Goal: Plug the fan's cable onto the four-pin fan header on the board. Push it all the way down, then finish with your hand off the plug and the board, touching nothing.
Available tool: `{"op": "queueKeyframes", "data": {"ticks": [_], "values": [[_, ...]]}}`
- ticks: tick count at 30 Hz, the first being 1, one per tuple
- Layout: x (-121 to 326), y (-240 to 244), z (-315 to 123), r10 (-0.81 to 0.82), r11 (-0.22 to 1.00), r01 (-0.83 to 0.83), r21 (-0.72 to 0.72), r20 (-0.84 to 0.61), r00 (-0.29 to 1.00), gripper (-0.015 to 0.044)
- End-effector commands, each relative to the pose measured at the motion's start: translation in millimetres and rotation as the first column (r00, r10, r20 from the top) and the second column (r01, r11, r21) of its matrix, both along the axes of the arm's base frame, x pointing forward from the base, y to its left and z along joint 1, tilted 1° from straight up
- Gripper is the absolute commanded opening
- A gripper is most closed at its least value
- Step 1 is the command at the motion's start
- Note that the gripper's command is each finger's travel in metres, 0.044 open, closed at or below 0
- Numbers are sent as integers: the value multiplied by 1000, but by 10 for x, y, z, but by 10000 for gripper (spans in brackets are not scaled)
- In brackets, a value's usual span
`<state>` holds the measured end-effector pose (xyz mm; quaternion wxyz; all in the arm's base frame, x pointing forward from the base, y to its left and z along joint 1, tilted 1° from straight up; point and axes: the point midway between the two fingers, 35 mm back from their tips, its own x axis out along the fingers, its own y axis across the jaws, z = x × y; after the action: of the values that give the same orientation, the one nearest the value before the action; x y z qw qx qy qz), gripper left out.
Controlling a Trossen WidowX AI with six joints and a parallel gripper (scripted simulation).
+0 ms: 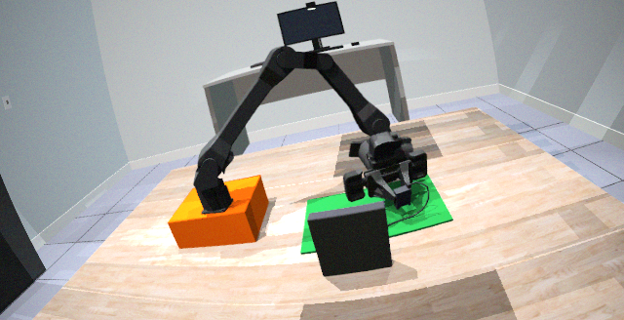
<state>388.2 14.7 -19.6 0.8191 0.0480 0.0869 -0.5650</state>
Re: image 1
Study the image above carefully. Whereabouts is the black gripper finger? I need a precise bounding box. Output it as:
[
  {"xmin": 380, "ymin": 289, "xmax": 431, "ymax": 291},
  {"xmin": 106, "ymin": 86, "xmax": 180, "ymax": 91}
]
[
  {"xmin": 400, "ymin": 160, "xmax": 413, "ymax": 186},
  {"xmin": 367, "ymin": 170, "xmax": 396, "ymax": 201}
]

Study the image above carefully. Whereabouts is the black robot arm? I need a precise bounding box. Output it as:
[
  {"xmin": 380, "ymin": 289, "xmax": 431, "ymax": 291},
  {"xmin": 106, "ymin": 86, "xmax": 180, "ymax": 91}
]
[{"xmin": 193, "ymin": 46, "xmax": 413, "ymax": 215}]

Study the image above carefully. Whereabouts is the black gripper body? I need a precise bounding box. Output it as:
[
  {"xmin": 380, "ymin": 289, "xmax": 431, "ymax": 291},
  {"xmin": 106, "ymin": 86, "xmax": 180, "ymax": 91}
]
[{"xmin": 343, "ymin": 149, "xmax": 428, "ymax": 202}]

